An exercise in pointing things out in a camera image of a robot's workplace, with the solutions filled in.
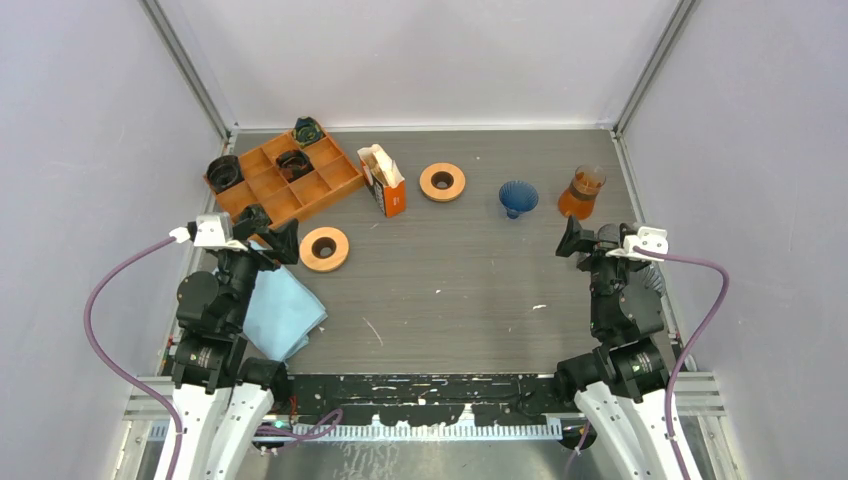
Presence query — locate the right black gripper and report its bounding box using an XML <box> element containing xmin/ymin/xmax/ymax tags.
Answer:
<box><xmin>556</xmin><ymin>213</ymin><xmax>641</xmax><ymax>332</ymax></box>

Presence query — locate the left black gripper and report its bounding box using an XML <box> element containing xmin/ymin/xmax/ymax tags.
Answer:
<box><xmin>219</xmin><ymin>216</ymin><xmax>298</xmax><ymax>328</ymax></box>

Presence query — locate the orange coffee filter box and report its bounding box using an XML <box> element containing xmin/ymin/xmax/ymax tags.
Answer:
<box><xmin>357</xmin><ymin>144</ymin><xmax>406</xmax><ymax>218</ymax></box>

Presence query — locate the wooden dripper ring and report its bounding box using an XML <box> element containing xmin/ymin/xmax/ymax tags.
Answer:
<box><xmin>299</xmin><ymin>226</ymin><xmax>350</xmax><ymax>274</ymax></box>
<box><xmin>419</xmin><ymin>162</ymin><xmax>467</xmax><ymax>203</ymax></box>

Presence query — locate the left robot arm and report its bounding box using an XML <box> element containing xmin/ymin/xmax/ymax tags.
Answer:
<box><xmin>155</xmin><ymin>206</ymin><xmax>299</xmax><ymax>479</ymax></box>

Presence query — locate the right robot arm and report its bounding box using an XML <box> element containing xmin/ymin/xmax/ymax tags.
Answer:
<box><xmin>554</xmin><ymin>216</ymin><xmax>701</xmax><ymax>479</ymax></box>

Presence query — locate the blue glass dripper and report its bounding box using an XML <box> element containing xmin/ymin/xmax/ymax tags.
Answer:
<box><xmin>498</xmin><ymin>180</ymin><xmax>539</xmax><ymax>219</ymax></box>

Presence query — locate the amber glass carafe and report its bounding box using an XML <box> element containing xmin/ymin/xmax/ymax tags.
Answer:
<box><xmin>558</xmin><ymin>165</ymin><xmax>606</xmax><ymax>220</ymax></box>

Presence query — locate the orange wooden compartment tray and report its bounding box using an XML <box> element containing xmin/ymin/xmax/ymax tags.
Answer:
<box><xmin>203</xmin><ymin>129</ymin><xmax>365</xmax><ymax>227</ymax></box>

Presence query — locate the light blue cloth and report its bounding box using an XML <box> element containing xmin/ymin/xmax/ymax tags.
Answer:
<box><xmin>243</xmin><ymin>266</ymin><xmax>327</xmax><ymax>362</ymax></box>

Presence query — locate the black cup in tray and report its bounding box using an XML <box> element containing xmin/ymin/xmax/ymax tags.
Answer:
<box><xmin>275</xmin><ymin>149</ymin><xmax>314</xmax><ymax>183</ymax></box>

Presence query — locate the black cup beside tray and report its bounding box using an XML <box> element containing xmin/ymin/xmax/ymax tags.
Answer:
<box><xmin>205</xmin><ymin>154</ymin><xmax>244</xmax><ymax>194</ymax></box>

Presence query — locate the dark patterned cup in tray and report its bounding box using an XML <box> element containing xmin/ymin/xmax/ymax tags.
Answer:
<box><xmin>292</xmin><ymin>116</ymin><xmax>325</xmax><ymax>148</ymax></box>

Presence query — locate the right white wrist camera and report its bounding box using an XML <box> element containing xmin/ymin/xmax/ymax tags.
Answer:
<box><xmin>606</xmin><ymin>225</ymin><xmax>669</xmax><ymax>262</ymax></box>

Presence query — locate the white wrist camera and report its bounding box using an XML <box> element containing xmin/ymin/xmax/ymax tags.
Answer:
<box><xmin>169</xmin><ymin>212</ymin><xmax>248</xmax><ymax>251</ymax></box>
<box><xmin>606</xmin><ymin>225</ymin><xmax>669</xmax><ymax>262</ymax></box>

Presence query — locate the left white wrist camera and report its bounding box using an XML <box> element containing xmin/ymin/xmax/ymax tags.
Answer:
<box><xmin>169</xmin><ymin>212</ymin><xmax>248</xmax><ymax>251</ymax></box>

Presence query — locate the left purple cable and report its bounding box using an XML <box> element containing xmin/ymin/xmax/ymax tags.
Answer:
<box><xmin>84</xmin><ymin>236</ymin><xmax>185</xmax><ymax>480</ymax></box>

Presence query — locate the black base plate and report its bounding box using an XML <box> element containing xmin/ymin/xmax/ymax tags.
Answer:
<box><xmin>253</xmin><ymin>373</ymin><xmax>597</xmax><ymax>453</ymax></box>

